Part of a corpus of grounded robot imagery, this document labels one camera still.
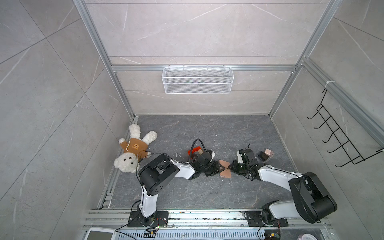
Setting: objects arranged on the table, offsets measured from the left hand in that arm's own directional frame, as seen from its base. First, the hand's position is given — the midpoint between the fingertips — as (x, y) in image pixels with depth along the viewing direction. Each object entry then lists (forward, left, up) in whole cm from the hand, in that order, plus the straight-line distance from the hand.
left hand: (225, 167), depth 87 cm
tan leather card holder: (-2, 0, -3) cm, 4 cm away
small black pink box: (+8, -27, -3) cm, 28 cm away
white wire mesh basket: (+53, +14, +25) cm, 60 cm away
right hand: (+3, -3, -4) cm, 6 cm away
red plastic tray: (+13, +18, 0) cm, 22 cm away
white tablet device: (-29, +62, 0) cm, 68 cm away
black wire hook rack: (-2, -48, +29) cm, 56 cm away
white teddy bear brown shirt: (+14, +56, +2) cm, 57 cm away
